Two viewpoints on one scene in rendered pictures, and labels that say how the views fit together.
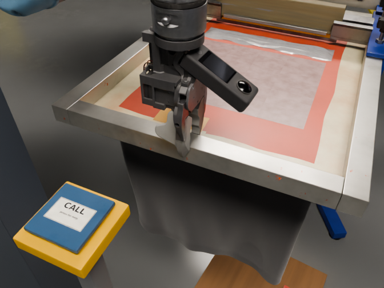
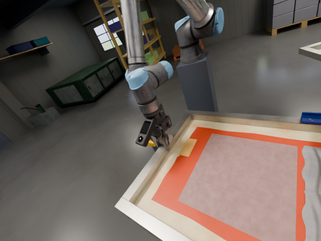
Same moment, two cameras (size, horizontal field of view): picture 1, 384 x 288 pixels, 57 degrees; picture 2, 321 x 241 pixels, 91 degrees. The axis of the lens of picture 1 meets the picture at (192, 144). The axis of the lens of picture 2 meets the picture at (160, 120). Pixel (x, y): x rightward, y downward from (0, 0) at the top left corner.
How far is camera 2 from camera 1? 0.85 m
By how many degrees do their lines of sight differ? 84
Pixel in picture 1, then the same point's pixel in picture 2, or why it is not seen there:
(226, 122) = (185, 163)
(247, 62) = (263, 175)
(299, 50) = (311, 226)
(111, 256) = not seen: hidden behind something
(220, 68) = (144, 128)
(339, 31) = not seen: outside the picture
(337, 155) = (154, 213)
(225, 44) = (294, 161)
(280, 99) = (209, 192)
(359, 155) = (138, 213)
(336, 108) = (200, 232)
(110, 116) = (179, 124)
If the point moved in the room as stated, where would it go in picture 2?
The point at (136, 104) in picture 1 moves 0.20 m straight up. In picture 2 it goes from (198, 131) to (188, 95)
